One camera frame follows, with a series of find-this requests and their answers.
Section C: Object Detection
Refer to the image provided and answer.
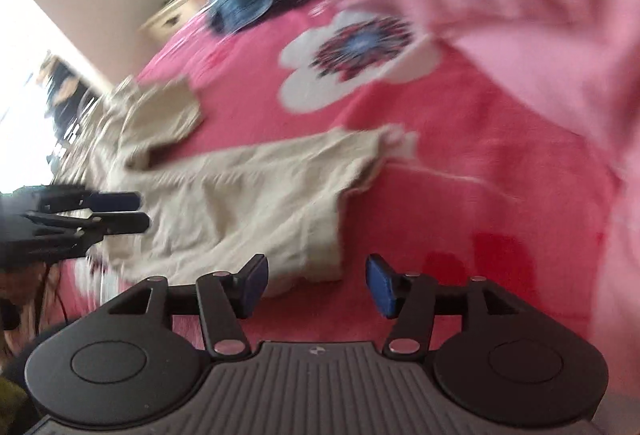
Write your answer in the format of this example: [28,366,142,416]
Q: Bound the red floral blanket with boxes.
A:
[50,0,621,351]

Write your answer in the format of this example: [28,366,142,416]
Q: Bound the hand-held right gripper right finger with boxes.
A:
[365,253,538,360]

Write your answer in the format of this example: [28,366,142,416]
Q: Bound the beige pants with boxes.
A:
[82,77,418,296]

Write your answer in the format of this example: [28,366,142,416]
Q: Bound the cream nightstand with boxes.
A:
[139,0,223,43]

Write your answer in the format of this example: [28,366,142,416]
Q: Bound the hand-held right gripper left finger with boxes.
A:
[102,254,269,362]

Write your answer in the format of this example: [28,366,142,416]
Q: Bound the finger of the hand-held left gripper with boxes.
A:
[29,211,151,236]
[44,191,144,212]

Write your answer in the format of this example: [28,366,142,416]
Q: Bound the black cable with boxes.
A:
[35,260,71,326]

